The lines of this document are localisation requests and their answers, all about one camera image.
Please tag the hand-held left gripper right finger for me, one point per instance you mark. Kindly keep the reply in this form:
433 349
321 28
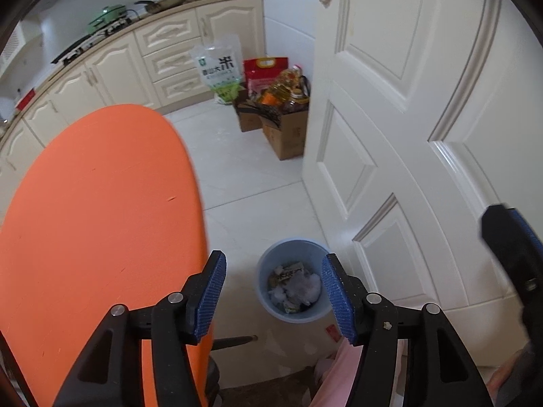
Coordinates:
339 301

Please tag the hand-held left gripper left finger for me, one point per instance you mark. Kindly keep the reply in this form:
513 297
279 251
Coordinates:
208 296

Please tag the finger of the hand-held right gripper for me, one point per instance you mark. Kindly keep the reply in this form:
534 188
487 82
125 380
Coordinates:
528 233

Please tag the white-stuffed clear plastic bag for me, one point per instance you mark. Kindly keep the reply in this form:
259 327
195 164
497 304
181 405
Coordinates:
303 286

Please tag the blue plastic trash bin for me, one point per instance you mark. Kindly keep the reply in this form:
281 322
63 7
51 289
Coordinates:
297 316

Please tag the brown snack packet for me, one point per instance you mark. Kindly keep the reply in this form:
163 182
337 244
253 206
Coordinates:
290 271

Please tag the person's right forearm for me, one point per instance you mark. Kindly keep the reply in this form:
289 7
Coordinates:
505 379

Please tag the red paper scrap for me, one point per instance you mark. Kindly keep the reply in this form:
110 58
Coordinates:
332 331

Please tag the dark table leg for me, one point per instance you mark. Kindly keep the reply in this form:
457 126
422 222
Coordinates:
237 341

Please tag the person's pink clothing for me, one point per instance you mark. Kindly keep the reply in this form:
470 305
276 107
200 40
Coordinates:
335 373

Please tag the large cardboard box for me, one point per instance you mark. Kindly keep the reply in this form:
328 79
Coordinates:
286 135

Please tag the small cardboard box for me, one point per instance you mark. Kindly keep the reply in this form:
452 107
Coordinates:
248 114

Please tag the white panel door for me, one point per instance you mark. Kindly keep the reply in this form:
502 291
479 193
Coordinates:
403 93

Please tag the cooking oil bottles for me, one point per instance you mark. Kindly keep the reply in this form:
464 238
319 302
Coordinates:
288 89

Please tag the white rice bag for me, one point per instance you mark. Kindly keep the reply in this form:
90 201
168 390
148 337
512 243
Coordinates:
218 72

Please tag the red gift bag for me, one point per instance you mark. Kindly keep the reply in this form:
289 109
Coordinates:
265 74

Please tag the cream kitchen cabinets with countertop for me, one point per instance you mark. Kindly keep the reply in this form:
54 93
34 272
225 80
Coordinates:
114 68

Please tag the red rectangular tray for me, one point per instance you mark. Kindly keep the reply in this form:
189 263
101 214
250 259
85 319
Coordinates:
26 99

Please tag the black gas stove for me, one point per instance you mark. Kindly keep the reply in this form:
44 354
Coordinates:
80 48

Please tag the green electric pot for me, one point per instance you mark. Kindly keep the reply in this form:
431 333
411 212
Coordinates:
106 17

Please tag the cream upper cabinets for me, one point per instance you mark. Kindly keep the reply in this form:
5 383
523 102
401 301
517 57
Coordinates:
8 51

